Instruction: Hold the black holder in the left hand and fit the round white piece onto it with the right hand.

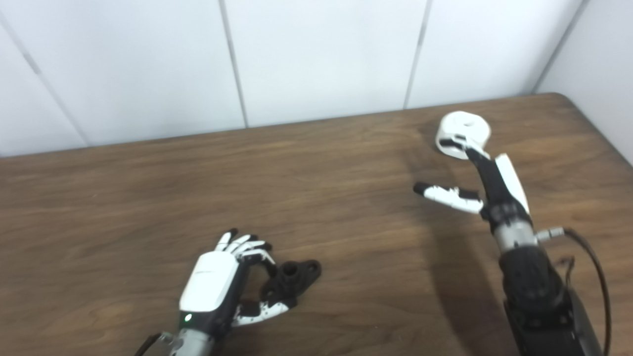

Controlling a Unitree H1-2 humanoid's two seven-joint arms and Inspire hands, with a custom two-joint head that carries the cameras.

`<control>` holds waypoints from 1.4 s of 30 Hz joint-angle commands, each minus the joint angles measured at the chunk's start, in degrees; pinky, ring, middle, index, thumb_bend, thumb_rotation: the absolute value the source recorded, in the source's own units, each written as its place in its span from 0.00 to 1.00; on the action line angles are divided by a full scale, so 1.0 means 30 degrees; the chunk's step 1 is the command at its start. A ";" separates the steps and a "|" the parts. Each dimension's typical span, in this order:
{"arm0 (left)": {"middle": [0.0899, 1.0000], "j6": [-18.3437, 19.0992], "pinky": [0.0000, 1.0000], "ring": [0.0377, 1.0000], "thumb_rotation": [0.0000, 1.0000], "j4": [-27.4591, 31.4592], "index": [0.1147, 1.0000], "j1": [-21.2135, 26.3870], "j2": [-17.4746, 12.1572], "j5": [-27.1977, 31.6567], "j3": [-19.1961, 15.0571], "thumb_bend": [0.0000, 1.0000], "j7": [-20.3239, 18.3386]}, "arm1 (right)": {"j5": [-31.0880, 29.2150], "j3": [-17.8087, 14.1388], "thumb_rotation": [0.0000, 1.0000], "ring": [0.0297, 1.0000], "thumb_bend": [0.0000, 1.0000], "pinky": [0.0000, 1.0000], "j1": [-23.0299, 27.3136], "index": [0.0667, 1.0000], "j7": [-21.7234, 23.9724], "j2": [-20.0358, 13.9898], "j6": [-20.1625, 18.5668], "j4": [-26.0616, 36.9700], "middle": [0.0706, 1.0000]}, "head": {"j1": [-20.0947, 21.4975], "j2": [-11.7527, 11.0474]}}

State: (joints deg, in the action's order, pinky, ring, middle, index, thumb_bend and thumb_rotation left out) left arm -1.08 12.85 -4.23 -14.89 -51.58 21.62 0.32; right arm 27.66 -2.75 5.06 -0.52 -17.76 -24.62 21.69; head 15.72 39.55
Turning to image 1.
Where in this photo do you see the round white piece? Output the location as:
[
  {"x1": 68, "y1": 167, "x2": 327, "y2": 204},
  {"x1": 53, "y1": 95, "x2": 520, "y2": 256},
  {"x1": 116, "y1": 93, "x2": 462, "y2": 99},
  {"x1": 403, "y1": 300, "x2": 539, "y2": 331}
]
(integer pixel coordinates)
[{"x1": 435, "y1": 111, "x2": 492, "y2": 160}]

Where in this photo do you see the black flanged holder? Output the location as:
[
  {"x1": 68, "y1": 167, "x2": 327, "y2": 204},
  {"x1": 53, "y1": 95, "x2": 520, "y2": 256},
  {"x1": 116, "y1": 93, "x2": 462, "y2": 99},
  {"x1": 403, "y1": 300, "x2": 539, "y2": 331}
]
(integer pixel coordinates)
[{"x1": 261, "y1": 260, "x2": 322, "y2": 310}]

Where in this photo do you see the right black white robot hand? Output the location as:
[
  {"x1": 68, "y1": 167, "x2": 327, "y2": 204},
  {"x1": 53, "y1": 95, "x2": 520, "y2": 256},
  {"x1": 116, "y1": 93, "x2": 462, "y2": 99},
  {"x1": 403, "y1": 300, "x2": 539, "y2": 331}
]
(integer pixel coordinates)
[{"x1": 413, "y1": 134, "x2": 531, "y2": 233}]

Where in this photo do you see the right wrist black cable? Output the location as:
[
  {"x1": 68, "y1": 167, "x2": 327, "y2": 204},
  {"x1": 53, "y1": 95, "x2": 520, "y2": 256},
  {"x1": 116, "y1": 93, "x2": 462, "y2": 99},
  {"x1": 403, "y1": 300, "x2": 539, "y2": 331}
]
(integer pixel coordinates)
[{"x1": 537, "y1": 226, "x2": 613, "y2": 356}]

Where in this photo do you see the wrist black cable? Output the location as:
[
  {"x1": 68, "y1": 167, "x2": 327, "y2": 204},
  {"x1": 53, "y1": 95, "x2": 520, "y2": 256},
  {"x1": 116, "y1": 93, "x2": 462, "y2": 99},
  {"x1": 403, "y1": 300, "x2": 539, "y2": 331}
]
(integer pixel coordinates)
[
  {"x1": 537, "y1": 226, "x2": 613, "y2": 356},
  {"x1": 135, "y1": 332, "x2": 175, "y2": 356}
]

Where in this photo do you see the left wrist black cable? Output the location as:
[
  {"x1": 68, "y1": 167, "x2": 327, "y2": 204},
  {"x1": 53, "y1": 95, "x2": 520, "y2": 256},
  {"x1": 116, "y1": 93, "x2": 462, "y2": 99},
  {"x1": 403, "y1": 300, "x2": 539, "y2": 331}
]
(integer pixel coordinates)
[{"x1": 135, "y1": 332, "x2": 175, "y2": 356}]

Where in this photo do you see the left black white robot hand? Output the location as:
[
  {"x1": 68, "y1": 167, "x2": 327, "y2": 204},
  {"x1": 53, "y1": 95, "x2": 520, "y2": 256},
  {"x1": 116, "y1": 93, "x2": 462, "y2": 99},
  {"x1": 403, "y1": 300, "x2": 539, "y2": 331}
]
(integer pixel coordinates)
[{"x1": 179, "y1": 228, "x2": 290, "y2": 342}]

